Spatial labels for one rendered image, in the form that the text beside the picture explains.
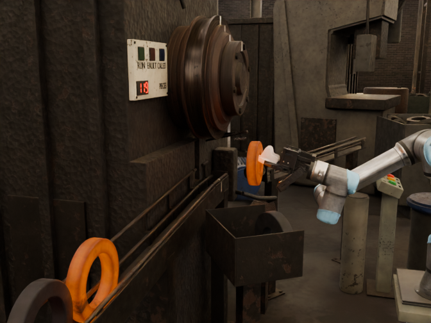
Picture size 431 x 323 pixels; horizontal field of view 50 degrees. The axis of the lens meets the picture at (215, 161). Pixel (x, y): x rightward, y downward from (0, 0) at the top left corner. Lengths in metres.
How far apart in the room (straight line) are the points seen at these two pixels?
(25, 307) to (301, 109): 3.85
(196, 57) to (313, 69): 2.91
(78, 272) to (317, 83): 3.67
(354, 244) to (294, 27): 2.57
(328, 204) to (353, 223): 0.86
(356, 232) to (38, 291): 1.83
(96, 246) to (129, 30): 0.68
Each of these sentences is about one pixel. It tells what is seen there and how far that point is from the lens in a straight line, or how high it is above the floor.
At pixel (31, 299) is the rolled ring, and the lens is 0.91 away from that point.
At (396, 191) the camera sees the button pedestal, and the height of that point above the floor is 0.57.
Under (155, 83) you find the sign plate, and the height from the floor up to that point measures 1.11.
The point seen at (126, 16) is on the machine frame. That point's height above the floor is 1.31.
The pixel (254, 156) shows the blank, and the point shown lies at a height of 0.86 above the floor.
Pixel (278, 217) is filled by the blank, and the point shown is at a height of 0.75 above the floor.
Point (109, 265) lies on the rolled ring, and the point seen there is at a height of 0.70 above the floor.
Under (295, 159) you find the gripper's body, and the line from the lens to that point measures 1.58.
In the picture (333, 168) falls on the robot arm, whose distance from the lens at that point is 1.59.
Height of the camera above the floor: 1.16
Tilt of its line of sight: 12 degrees down
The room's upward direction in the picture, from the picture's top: straight up
